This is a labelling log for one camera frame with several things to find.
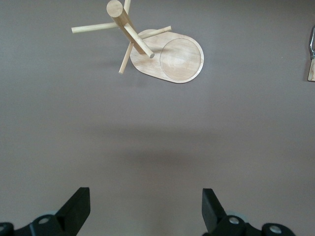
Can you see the bamboo cutting board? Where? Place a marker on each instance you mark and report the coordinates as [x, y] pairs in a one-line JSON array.
[[312, 71]]

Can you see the wooden cup rack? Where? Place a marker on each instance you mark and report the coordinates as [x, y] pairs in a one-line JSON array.
[[182, 61]]

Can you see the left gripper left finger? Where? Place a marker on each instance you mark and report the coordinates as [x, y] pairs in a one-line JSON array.
[[71, 216]]

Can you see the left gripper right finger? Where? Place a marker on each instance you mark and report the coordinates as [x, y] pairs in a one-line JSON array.
[[214, 216]]

